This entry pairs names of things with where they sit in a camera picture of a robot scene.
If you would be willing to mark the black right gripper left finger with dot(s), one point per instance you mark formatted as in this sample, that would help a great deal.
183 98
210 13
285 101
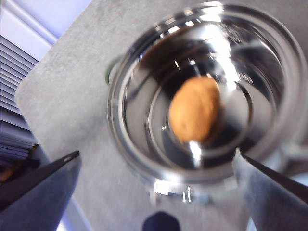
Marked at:
36 202

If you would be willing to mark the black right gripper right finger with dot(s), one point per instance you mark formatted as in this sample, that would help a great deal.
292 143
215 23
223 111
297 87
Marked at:
276 199

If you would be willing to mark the brown potato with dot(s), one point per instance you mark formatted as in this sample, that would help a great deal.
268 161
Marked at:
195 108

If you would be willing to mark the pale green electric steamer pot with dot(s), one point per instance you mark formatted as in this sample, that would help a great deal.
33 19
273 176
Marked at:
134 115

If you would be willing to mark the grey slatted panel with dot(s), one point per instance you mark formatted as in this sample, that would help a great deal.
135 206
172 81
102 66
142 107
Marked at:
12 77

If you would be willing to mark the black rounded camera housing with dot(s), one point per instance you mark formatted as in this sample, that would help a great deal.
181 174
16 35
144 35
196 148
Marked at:
161 222

